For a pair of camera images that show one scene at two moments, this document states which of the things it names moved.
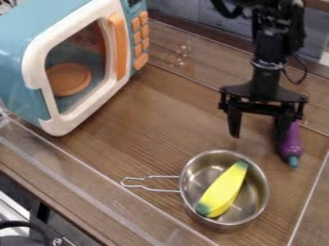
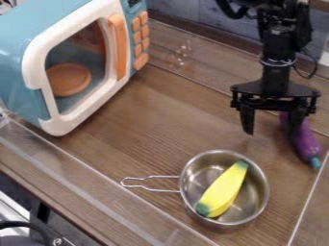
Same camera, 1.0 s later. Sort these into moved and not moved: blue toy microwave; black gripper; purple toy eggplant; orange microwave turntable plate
Moved: black gripper; purple toy eggplant
Not moved: orange microwave turntable plate; blue toy microwave
